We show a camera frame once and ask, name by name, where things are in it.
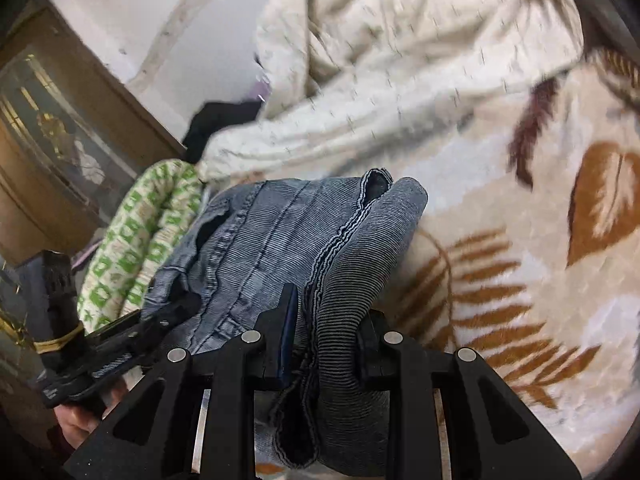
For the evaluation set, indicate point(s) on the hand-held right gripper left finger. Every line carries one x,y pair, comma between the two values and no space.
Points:
287,342

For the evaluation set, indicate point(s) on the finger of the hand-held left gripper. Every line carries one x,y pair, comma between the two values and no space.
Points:
150,317
132,360

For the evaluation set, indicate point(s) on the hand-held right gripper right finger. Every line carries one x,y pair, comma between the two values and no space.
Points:
372,345

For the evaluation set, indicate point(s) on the blue denim pants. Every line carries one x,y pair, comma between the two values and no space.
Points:
260,240

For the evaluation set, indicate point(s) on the person's left hand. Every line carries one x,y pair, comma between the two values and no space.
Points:
82,422

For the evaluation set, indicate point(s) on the green and white patterned cloth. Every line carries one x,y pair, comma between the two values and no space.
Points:
145,230

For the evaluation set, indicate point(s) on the leaf print blanket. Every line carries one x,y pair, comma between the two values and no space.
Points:
500,210

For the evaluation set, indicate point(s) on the black cloth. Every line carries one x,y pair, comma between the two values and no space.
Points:
220,121

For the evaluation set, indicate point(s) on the wooden cabinet with glass door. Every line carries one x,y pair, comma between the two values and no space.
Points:
125,95

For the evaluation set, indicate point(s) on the cream printed quilt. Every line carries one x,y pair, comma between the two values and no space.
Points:
400,60

